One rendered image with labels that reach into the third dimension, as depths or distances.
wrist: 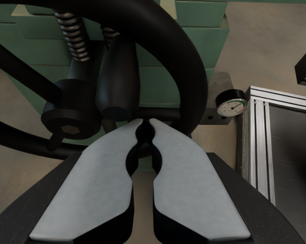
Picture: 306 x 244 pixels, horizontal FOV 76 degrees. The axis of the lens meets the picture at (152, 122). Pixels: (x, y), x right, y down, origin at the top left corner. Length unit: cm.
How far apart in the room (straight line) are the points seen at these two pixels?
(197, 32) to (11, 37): 32
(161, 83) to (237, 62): 123
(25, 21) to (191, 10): 22
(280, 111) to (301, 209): 45
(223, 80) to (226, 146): 67
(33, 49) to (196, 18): 29
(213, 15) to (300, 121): 90
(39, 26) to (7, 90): 131
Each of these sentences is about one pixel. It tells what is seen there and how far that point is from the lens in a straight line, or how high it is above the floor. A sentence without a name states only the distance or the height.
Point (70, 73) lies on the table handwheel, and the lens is 25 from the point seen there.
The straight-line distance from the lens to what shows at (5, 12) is 41.
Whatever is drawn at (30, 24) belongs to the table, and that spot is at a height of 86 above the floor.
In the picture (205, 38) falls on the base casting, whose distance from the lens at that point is 38.
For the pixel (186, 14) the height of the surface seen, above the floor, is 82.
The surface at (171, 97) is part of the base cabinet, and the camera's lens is 49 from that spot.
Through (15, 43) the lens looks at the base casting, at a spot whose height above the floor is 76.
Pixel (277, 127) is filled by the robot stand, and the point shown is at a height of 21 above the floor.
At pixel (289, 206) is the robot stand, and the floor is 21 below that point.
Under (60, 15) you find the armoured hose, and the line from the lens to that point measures 23.
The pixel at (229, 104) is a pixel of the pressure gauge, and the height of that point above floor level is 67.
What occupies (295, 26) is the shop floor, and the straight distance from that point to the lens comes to 227.
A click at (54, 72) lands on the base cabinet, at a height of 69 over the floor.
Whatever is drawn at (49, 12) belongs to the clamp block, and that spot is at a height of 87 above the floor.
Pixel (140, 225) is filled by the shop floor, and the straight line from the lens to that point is 100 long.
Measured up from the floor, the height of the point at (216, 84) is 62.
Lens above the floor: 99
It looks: 59 degrees down
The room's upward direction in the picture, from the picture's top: 3 degrees clockwise
